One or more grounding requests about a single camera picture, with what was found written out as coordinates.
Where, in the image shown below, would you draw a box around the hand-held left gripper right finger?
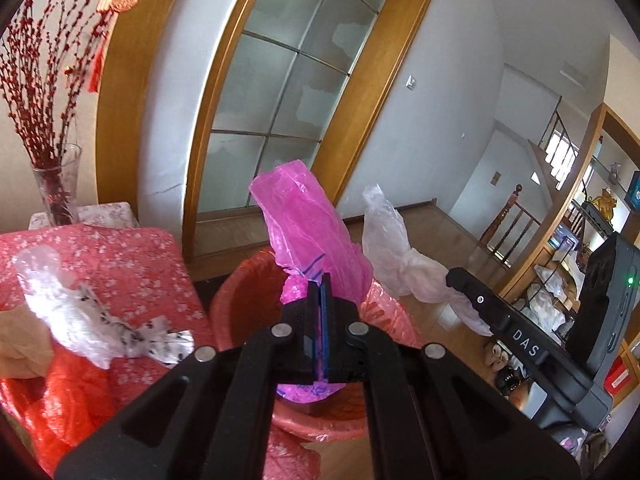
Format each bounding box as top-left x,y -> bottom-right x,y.
322,272 -> 583,480

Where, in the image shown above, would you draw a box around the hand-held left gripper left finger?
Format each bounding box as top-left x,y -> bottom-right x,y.
54,280 -> 326,480

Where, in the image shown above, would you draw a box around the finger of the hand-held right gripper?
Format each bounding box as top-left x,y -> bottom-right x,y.
446,268 -> 516,337

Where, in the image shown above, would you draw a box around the red slotted waste bin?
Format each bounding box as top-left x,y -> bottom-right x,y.
209,250 -> 426,443

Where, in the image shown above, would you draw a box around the clear plastic bag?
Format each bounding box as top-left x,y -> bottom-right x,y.
361,183 -> 493,337

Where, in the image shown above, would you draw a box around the pink plastic bag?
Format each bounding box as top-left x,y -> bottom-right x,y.
249,159 -> 375,403

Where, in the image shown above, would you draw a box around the red box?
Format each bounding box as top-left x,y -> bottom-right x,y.
602,355 -> 633,393

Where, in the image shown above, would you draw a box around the wooden stair railing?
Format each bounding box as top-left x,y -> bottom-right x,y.
479,185 -> 543,268

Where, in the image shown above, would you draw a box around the golden figurine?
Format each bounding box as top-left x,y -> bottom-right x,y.
590,186 -> 619,221

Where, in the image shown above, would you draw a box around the window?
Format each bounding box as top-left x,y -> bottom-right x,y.
545,127 -> 576,181

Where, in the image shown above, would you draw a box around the wooden display shelf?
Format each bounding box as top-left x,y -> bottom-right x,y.
492,102 -> 640,411

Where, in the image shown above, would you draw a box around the red floral tablecloth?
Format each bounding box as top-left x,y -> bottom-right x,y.
0,224 -> 323,480

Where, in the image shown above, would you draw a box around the white floral side cloth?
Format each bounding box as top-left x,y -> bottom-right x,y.
29,202 -> 141,231

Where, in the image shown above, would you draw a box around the clear printed plastic wrapper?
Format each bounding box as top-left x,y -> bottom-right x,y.
12,247 -> 196,371

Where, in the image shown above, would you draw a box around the frosted glass sliding door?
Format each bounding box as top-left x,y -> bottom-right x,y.
195,0 -> 403,211

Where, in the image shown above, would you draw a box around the red plastic bag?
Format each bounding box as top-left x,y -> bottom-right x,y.
0,350 -> 136,478

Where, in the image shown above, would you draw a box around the glass vase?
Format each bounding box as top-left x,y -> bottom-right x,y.
31,143 -> 83,227

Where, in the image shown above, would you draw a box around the beige paper bag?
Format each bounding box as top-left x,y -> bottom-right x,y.
0,305 -> 55,381

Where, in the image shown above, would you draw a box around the red berry branches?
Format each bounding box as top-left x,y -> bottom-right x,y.
0,0 -> 121,221

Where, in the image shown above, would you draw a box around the wooden door frame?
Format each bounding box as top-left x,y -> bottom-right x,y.
182,0 -> 443,266

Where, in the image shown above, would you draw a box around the wooden arch frame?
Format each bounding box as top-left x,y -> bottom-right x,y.
95,0 -> 173,233

